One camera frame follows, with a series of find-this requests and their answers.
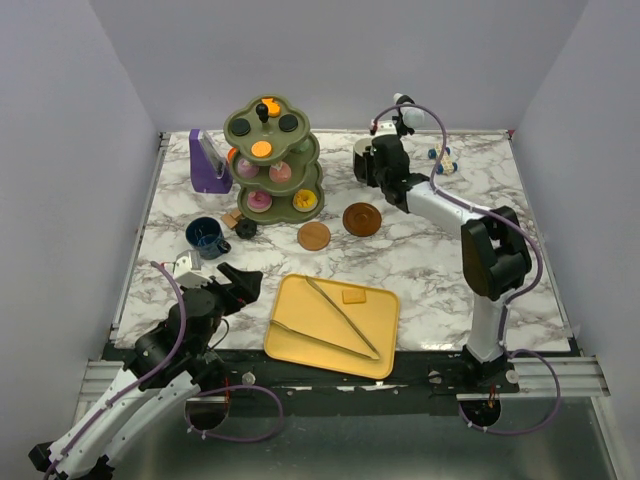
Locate pink snowball cake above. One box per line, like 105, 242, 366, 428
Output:
269, 161, 292, 184

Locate black patterned sandwich cookie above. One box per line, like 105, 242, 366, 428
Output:
230, 118, 251, 137

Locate orange fish cookie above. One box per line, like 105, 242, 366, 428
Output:
261, 97, 281, 118

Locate yellow serving tray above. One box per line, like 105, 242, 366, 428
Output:
264, 274, 400, 380

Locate yellow frosted donut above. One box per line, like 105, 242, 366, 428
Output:
292, 189, 318, 212

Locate dark wooden coaster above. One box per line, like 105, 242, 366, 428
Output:
342, 202, 382, 237

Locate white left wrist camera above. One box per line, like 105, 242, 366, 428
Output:
172, 250, 210, 289

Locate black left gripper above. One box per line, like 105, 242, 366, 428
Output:
180, 262, 262, 354

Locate black lamp white bulb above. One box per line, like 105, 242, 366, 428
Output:
392, 93, 425, 137

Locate black ridged knob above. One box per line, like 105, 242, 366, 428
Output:
235, 218, 257, 240

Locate pink frosted donut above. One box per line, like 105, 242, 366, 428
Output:
247, 190, 272, 213

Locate light wooden coaster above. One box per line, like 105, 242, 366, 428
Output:
297, 222, 331, 251

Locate round orange biscuit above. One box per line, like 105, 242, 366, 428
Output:
251, 140, 273, 158

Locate purple snowball cake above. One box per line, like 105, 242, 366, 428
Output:
236, 159, 260, 179

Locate purple box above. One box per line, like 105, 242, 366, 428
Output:
189, 129, 233, 194

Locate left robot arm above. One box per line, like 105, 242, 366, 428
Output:
28, 262, 263, 479

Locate small wooden block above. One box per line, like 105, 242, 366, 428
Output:
221, 209, 243, 230

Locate black cream mug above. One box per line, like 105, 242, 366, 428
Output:
353, 138, 378, 187

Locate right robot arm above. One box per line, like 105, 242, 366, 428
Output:
353, 134, 532, 392

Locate rectangular beige biscuit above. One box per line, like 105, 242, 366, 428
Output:
342, 288, 366, 305

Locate green tiered cake stand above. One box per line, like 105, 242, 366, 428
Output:
223, 95, 325, 225

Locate toy car blue wheels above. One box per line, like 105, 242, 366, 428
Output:
428, 145, 458, 175

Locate green snowball cake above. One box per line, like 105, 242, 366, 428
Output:
293, 138, 312, 153

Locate metal serving tongs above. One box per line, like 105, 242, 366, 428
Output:
271, 274, 380, 360

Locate dark blue mug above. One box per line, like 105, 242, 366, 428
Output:
185, 217, 231, 260

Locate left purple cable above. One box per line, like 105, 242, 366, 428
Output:
42, 259, 285, 480

